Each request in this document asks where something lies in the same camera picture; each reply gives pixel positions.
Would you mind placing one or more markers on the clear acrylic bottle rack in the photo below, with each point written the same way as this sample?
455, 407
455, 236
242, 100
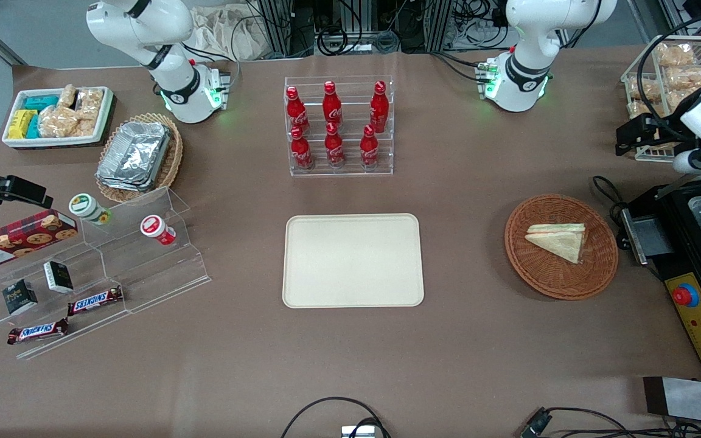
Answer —
350, 171

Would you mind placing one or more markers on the clear acrylic step stand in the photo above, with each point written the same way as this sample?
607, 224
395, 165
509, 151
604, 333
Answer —
143, 274

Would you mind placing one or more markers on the beige crumpled cloth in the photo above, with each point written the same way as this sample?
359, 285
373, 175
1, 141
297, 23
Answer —
223, 33

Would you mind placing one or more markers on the white rectangular snack bin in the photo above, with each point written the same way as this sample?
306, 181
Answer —
58, 141

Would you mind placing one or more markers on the small silver device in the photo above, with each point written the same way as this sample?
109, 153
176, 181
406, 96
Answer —
358, 432

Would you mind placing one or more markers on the aluminium foil container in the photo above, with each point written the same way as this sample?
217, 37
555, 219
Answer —
134, 155

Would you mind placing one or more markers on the red cola bottle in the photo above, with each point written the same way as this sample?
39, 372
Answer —
331, 104
369, 149
296, 112
301, 151
379, 108
334, 148

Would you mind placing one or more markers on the clear bag of crackers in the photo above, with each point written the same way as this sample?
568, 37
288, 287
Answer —
67, 96
57, 121
90, 103

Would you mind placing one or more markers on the Snickers bar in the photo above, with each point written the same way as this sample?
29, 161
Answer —
95, 300
37, 331

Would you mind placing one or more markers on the bagged pastry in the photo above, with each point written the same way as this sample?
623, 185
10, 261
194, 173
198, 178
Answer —
674, 55
644, 89
685, 78
638, 109

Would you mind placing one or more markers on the green white yogurt cup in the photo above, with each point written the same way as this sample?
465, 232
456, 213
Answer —
87, 208

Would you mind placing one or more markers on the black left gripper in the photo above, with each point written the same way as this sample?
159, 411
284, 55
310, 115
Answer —
669, 128

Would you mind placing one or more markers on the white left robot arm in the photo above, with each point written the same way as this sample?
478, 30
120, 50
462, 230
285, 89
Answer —
527, 67

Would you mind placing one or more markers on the black yellow sealing machine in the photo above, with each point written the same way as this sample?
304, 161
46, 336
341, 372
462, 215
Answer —
691, 340

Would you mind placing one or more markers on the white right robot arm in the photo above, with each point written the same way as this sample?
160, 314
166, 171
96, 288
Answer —
162, 48

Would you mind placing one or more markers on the triangular sandwich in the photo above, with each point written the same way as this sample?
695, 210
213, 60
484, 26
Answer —
560, 241

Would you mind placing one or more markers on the yellow snack pack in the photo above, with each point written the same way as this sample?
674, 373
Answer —
20, 123

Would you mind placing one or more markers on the red emergency stop button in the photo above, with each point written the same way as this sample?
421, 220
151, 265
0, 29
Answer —
685, 295

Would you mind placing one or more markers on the small dark green box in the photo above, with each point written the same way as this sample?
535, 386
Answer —
19, 297
58, 277

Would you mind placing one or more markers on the cream rectangular tray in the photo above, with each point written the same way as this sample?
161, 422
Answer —
350, 261

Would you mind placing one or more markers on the oval light wicker basket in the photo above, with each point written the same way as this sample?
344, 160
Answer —
173, 158

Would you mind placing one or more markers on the grey black flat panel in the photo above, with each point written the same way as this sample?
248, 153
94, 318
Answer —
691, 401

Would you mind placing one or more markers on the teal snack pack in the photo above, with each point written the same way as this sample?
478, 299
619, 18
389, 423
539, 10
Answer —
40, 102
33, 128

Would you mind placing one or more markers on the round brown wicker basket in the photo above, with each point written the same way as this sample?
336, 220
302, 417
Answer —
545, 274

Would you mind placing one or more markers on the red white yogurt cup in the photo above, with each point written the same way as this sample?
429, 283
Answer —
156, 229

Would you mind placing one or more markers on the red tartan cookie box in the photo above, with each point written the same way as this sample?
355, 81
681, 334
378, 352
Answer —
19, 240

